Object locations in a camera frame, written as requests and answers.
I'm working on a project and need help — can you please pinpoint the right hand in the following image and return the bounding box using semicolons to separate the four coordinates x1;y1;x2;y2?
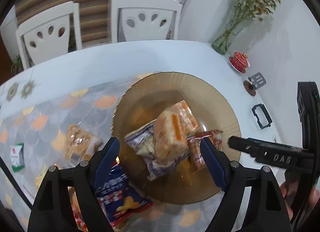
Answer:
279;181;320;219

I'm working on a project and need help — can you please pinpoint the green white snack packet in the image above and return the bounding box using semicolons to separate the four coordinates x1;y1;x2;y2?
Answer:
10;143;25;173

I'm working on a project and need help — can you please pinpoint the red orange cake packet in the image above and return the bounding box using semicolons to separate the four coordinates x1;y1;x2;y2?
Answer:
188;129;224;172

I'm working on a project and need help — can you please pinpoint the brown ribbed glass plate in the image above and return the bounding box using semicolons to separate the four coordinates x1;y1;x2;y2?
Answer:
111;72;241;204

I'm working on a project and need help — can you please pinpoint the blue biscuit bag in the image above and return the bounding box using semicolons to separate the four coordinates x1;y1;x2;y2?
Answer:
94;162;153;227

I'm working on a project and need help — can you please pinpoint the red white striped snack pack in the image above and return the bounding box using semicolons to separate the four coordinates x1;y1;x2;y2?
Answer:
68;186;88;232

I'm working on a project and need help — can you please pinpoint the orange label rice cracker pack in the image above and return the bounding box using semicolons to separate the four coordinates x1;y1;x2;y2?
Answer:
153;101;200;164

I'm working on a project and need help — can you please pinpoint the red lidded teacup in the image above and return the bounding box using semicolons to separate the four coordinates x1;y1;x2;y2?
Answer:
229;51;251;74

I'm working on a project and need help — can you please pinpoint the grey metal phone stand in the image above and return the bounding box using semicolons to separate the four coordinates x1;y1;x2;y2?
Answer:
248;72;267;90

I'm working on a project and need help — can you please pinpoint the green potted plant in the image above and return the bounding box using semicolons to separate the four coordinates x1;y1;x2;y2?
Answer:
11;55;24;76

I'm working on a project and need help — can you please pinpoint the purple white snack packet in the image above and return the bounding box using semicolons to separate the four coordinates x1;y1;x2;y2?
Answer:
124;120;189;181

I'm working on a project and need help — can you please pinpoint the small brown round coaster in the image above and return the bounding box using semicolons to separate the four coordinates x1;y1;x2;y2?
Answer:
243;81;256;97

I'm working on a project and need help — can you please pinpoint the right white chair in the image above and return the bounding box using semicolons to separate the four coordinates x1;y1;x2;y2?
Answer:
111;0;182;43

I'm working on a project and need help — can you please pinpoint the clear bag of cookies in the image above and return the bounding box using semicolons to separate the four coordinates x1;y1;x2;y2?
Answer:
65;124;103;166

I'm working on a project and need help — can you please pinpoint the black rectangular frame object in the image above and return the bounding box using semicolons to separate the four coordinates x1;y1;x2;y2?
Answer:
251;103;273;130

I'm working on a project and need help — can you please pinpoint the left white chair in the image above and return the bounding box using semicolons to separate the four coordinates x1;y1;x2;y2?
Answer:
16;1;82;70

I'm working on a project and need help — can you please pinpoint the glass vase with dried flowers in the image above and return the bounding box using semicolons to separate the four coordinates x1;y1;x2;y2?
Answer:
212;0;281;55

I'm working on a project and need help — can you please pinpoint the white chair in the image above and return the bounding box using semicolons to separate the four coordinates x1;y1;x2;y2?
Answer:
111;0;182;43
16;1;82;70

